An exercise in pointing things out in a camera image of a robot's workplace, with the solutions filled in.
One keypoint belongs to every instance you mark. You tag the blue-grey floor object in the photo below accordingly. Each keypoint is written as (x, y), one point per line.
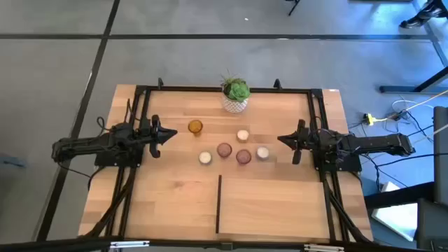
(10, 161)

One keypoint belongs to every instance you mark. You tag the black stand leg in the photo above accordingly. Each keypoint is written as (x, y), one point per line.
(295, 6)

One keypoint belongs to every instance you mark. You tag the black metal table frame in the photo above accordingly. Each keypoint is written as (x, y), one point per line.
(196, 89)

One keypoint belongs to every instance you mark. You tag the grey upright panel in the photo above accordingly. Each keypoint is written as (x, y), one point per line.
(441, 157)

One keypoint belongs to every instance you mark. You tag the black rig crossbar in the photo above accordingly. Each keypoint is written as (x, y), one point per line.
(70, 243)

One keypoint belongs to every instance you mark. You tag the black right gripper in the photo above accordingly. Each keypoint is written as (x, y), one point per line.
(305, 140)

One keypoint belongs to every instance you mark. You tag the black divider strip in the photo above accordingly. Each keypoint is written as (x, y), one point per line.
(219, 203)

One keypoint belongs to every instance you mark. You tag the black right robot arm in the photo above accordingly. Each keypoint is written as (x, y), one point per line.
(378, 144)

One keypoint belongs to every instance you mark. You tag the silver bracket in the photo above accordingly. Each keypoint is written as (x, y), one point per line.
(323, 248)
(129, 244)

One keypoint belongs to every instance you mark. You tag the amber glass candle holder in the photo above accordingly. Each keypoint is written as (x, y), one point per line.
(195, 126)

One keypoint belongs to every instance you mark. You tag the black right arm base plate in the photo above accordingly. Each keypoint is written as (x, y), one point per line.
(350, 166)

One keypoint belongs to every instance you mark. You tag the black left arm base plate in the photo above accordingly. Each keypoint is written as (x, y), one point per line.
(105, 161)

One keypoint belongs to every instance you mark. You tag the white panel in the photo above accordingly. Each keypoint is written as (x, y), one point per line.
(399, 218)

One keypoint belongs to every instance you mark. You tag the purple glass candle holder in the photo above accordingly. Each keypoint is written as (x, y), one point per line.
(224, 150)
(243, 157)

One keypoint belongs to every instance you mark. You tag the person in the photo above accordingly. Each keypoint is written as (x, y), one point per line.
(430, 10)

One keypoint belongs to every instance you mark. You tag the succulent in white patterned pot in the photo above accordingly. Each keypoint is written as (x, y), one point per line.
(235, 91)

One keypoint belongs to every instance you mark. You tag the white tealight candle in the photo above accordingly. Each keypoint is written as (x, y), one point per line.
(262, 153)
(243, 135)
(205, 157)

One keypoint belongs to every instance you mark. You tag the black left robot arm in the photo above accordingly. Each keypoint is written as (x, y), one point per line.
(87, 143)

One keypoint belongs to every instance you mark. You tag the dark grey box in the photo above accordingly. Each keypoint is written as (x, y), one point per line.
(432, 227)

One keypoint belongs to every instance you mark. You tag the raised wooden board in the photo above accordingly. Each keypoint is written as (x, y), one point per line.
(273, 210)

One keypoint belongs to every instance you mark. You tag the black desk leg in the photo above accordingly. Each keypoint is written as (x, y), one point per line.
(402, 89)

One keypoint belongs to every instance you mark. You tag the yellow power plug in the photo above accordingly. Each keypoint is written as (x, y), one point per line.
(368, 119)

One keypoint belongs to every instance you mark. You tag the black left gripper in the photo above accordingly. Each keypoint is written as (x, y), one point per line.
(154, 136)

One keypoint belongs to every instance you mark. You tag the black desk beam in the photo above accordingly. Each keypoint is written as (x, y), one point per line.
(392, 199)

